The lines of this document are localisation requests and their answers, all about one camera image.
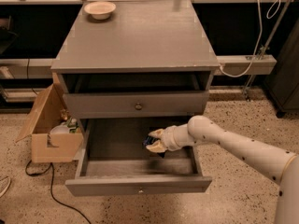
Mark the dark cabinet at right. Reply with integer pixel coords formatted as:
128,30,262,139
264,19,299,118

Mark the white shoe tip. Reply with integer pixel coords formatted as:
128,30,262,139
0,176,11,197

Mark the blue rxbar blueberry wrapper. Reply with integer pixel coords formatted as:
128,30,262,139
142,135,165,158

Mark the black floor cable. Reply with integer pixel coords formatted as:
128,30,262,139
24,160,93,224

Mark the white plate in box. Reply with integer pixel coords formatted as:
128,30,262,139
50,125,69,134

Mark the open grey middle drawer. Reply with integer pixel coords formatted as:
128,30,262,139
65,117,212,196

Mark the open cardboard box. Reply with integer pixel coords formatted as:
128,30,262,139
16,73,83,163

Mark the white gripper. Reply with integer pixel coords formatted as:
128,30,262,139
146,124,194,153

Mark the closed grey top drawer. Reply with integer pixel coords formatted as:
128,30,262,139
64,91,209,119

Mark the white paper bowl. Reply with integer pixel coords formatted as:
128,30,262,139
84,1,116,21

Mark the white hanging cable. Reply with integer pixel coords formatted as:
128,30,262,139
219,0,282,78

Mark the grey wooden drawer cabinet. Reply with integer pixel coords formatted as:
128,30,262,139
50,0,221,133

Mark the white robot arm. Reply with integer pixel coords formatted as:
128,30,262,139
146,116,299,224

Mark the metal pole stand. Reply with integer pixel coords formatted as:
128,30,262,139
241,0,299,102

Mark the green package in box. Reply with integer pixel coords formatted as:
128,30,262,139
66,118,78,133

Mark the grey wall rail ledge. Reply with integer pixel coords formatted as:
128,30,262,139
0,55,277,79

